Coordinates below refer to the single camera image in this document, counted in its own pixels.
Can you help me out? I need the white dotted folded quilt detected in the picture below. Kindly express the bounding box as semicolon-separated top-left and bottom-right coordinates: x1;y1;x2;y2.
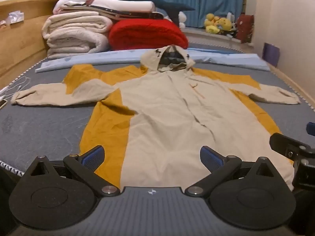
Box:
46;33;110;59

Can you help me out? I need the tissue pack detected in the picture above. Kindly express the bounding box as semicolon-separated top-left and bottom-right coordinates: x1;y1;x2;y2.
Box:
5;10;25;25

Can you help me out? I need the beige and yellow hooded jacket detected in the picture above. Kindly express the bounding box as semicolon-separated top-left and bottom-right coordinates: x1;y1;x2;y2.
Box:
10;45;302;192

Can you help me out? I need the navy-edged folded blanket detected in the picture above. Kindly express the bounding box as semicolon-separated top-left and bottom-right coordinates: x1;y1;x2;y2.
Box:
59;4;164;20

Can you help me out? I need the white pillow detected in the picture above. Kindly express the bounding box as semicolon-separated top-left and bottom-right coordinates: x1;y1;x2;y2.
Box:
92;0;155;13

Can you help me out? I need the dark red cushion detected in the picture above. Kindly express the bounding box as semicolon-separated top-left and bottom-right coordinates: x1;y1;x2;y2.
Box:
236;14;254;44

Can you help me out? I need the cream folded quilt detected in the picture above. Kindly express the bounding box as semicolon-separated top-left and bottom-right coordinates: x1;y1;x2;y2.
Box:
42;13;114;40

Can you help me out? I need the light blue sheet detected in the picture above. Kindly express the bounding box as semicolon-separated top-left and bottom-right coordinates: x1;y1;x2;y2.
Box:
34;47;270;74

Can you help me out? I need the white plush toy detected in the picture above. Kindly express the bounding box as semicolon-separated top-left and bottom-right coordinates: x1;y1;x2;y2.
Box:
165;11;188;29

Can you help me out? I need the red fluffy blanket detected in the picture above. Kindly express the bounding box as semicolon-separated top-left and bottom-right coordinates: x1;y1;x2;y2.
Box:
108;19;189;51

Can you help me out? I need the yellow duck plush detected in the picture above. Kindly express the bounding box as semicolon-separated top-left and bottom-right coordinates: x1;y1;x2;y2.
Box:
204;13;221;34

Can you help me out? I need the window sill ledge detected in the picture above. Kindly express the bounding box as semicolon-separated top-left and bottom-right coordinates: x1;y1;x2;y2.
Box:
182;27;254;47

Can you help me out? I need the purple paper bag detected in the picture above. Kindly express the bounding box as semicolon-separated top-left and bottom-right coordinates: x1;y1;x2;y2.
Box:
262;42;280;67

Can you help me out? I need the white cable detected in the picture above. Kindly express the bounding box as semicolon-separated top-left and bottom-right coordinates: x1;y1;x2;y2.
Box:
0;76;31;99

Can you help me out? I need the black and white striped plush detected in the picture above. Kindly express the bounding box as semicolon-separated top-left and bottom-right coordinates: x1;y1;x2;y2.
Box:
223;29;239;39

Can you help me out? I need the yellow round plush toy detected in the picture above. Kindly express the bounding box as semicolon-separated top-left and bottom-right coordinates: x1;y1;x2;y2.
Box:
218;17;233;32

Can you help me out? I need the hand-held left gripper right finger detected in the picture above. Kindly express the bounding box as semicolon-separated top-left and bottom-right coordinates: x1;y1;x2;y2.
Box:
184;146;282;197

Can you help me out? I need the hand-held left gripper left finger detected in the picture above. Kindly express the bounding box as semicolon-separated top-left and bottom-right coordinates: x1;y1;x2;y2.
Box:
23;145;121;197

